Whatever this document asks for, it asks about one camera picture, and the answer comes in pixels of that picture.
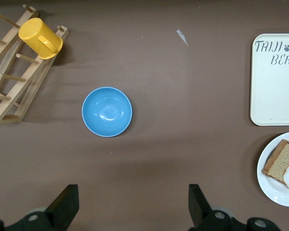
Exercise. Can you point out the wooden peg mug rack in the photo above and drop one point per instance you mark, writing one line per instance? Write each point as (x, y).
(12, 96)

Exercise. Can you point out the white round plate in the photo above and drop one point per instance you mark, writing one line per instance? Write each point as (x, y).
(269, 190)

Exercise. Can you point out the blue bowl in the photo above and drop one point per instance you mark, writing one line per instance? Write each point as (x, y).
(107, 111)

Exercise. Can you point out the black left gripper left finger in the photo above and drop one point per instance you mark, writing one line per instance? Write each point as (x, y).
(65, 204)

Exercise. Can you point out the white tape scrap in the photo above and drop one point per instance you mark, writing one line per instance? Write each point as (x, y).
(182, 36)

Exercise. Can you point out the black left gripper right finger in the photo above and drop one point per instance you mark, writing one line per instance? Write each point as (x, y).
(197, 207)

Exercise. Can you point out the cream tray with bear print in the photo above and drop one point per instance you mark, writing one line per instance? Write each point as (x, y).
(274, 96)

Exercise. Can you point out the brown bread slice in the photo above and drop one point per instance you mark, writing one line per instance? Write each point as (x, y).
(281, 161)

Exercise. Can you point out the yellow mug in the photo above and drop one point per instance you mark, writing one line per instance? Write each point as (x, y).
(36, 36)

